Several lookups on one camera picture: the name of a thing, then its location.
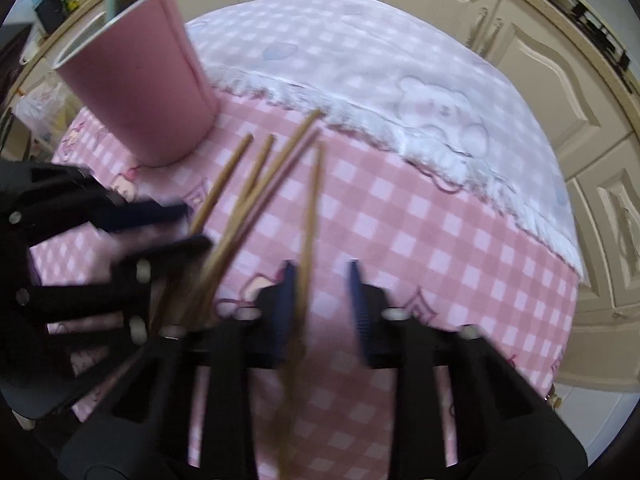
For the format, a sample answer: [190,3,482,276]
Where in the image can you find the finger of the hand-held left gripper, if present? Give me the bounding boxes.
[0,234,214,422]
[0,160,190,261]

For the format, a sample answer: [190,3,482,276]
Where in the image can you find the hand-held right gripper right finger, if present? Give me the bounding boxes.
[347,259,588,480]

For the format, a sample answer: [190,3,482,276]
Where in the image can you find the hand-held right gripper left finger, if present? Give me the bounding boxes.
[60,260,301,480]

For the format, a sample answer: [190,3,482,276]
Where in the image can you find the pink cup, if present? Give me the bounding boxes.
[52,0,221,168]

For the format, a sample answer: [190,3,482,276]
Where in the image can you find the black knife block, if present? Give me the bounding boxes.
[37,0,68,31]

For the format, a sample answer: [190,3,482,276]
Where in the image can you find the pink checked tablecloth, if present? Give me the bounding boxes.
[30,92,583,466]

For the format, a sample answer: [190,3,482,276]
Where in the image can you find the white plastic bag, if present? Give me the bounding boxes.
[12,82,68,146]

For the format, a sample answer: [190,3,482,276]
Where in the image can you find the white bear print blanket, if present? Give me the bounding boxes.
[185,0,586,276]

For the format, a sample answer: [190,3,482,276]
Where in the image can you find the cream kitchen cabinets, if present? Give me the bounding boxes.
[165,0,640,396]

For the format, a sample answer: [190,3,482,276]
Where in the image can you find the black gas stove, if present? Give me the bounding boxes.
[520,0,632,92]

